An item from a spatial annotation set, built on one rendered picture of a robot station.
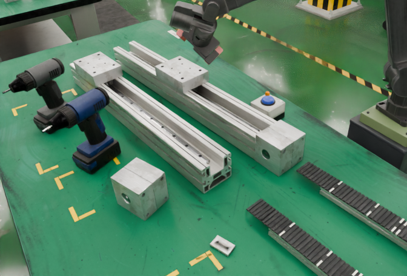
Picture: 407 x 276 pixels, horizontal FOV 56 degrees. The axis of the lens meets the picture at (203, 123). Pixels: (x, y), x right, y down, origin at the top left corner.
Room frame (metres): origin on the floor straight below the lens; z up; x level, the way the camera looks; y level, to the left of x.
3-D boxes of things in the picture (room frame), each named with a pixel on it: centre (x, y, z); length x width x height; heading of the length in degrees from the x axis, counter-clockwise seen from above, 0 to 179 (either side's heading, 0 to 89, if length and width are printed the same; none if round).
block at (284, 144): (0.82, -0.21, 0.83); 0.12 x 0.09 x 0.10; 127
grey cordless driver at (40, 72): (1.05, 0.51, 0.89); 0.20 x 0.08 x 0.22; 140
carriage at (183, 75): (1.17, 0.06, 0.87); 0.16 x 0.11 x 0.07; 37
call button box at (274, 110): (1.01, -0.20, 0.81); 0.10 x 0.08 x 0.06; 127
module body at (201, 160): (1.05, 0.21, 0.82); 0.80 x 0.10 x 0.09; 37
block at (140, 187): (0.70, 0.16, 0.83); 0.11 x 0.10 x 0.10; 140
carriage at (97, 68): (1.25, 0.36, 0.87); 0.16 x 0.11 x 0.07; 37
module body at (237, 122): (1.17, 0.06, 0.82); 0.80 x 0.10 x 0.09; 37
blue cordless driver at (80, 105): (0.85, 0.33, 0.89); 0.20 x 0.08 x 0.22; 140
